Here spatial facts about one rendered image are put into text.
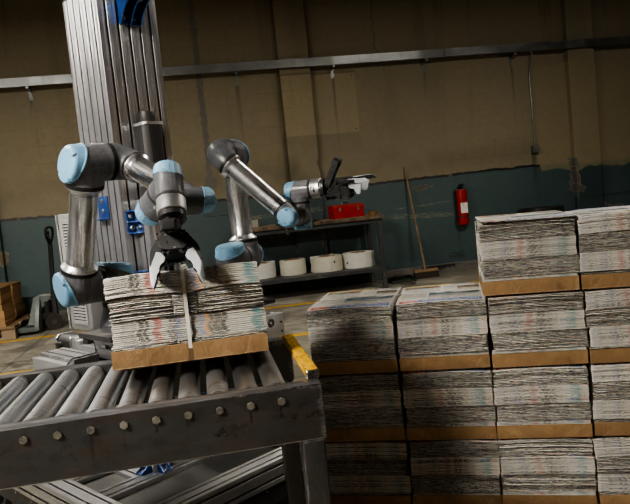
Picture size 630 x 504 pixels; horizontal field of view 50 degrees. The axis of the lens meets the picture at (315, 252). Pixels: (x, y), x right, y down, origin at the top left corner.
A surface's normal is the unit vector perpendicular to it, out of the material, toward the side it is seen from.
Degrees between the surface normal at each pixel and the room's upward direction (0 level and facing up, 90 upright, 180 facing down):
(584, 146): 90
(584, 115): 90
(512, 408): 90
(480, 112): 90
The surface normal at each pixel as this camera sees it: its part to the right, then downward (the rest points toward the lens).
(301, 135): 0.17, 0.07
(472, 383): -0.21, 0.11
